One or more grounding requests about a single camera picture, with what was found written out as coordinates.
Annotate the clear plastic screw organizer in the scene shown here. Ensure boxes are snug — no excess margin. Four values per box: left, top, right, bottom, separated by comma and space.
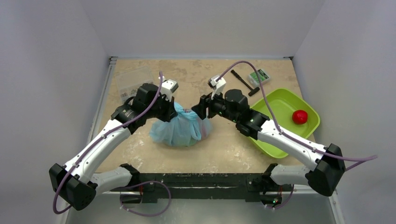
115, 66, 154, 103

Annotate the green plastic bowl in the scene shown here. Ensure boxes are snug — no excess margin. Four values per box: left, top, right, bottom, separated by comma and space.
249, 88, 320, 159

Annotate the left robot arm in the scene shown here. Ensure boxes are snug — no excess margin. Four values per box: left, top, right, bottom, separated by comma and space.
49, 79, 178, 210

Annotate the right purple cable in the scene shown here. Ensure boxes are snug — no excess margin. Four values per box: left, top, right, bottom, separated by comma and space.
216, 60, 378, 172

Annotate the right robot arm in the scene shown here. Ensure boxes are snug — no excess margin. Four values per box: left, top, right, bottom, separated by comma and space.
192, 89, 346, 196

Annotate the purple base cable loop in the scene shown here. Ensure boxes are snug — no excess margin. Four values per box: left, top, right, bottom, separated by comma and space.
119, 180, 172, 217

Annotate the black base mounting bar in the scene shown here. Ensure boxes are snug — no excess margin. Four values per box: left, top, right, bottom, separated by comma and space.
114, 165, 293, 205

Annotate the black T-handle tool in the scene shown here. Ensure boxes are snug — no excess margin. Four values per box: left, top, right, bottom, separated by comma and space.
231, 70, 260, 97

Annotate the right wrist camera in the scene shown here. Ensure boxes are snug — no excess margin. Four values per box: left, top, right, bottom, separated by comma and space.
208, 75, 226, 99

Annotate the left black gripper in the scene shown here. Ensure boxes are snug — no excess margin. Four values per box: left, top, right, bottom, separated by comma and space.
145, 93, 177, 122

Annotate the blue plastic bag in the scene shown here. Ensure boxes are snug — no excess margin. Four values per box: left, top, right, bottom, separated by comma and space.
149, 103, 213, 147

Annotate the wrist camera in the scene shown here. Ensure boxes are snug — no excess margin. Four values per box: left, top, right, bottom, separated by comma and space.
208, 75, 226, 99
160, 79, 179, 101

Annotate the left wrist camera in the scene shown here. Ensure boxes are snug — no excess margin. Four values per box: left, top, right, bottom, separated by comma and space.
160, 79, 179, 101

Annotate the red fake apple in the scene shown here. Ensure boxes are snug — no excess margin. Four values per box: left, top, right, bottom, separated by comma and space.
292, 110, 308, 125

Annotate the green white small box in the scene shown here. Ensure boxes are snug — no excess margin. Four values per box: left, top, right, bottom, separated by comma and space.
247, 69, 271, 88

